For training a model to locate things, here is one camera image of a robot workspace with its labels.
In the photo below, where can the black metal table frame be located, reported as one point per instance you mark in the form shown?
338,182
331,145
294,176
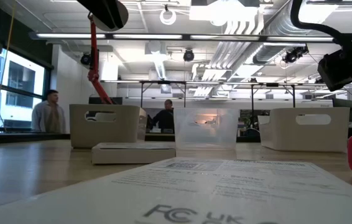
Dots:
23,137

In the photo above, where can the clear plastic bin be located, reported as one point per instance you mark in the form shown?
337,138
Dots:
207,137

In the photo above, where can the white labelled cardboard box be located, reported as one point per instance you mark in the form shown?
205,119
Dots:
132,155

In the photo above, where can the black monitor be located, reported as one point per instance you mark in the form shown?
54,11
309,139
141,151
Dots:
344,107

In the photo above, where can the black overhead camera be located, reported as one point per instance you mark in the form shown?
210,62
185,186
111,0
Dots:
292,55

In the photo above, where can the white plastic bin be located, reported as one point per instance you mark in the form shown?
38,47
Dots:
281,137

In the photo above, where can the black workbench frame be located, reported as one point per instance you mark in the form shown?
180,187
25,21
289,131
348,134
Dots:
252,96
141,93

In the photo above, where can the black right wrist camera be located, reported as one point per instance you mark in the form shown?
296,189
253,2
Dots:
344,74

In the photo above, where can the person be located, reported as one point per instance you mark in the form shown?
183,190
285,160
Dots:
48,118
165,119

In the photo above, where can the silver ventilation duct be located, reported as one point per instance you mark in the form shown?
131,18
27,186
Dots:
269,53

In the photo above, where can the white card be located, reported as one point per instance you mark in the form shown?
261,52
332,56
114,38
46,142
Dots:
194,186

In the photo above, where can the large window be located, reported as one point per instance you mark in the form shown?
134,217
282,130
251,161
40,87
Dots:
20,77

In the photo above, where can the grey plastic bin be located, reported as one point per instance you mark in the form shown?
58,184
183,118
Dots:
79,133

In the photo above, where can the red desk lamp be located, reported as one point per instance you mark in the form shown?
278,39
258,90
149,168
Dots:
94,46

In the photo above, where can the long ceiling light bar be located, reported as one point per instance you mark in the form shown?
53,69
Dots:
70,36

